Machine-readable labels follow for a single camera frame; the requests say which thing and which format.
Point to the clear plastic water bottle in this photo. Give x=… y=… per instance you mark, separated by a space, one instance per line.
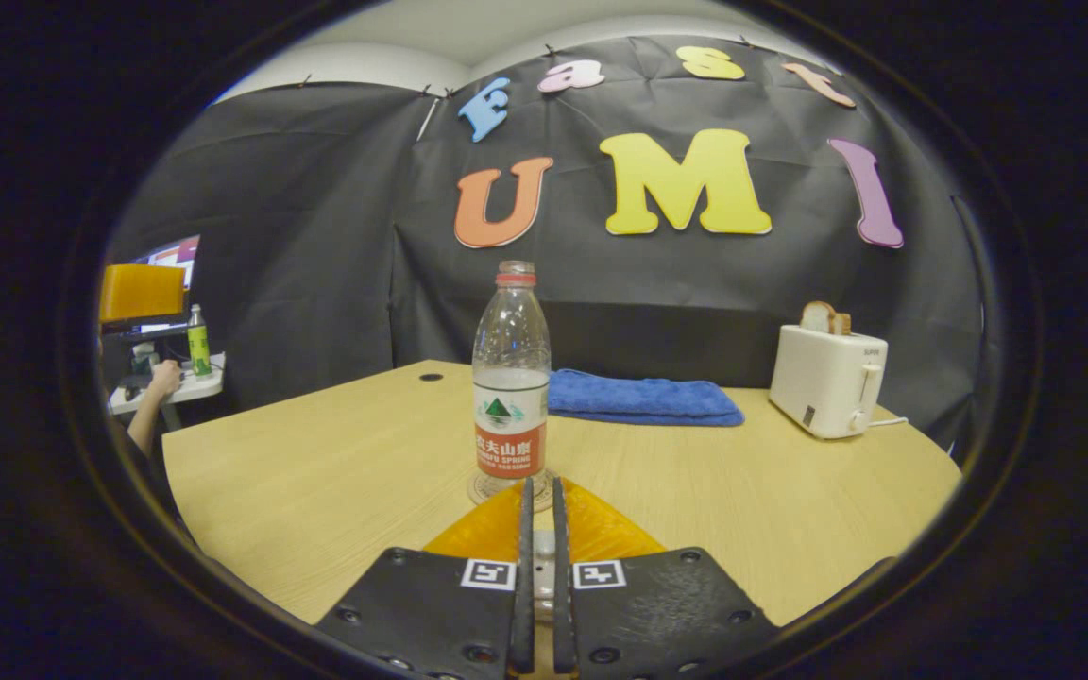
x=511 y=378

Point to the blue folded towel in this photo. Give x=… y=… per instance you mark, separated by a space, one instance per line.
x=638 y=397

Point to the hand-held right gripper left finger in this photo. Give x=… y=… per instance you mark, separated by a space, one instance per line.
x=525 y=614

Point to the brown bread slice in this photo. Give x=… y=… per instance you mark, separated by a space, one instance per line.
x=842 y=325

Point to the green drink bottle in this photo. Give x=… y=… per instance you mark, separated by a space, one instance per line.
x=199 y=349

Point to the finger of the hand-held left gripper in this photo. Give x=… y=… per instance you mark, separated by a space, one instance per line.
x=140 y=293

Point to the small white table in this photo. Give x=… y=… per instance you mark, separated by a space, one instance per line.
x=195 y=387

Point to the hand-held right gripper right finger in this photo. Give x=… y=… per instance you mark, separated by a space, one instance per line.
x=563 y=614

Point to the black backdrop cloth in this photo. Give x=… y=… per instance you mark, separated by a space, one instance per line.
x=317 y=283

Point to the computer monitor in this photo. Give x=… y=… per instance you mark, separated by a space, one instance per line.
x=176 y=255

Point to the pale bread slice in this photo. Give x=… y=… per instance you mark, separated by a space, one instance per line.
x=818 y=318

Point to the white toaster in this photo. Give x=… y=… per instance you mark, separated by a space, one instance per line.
x=823 y=378

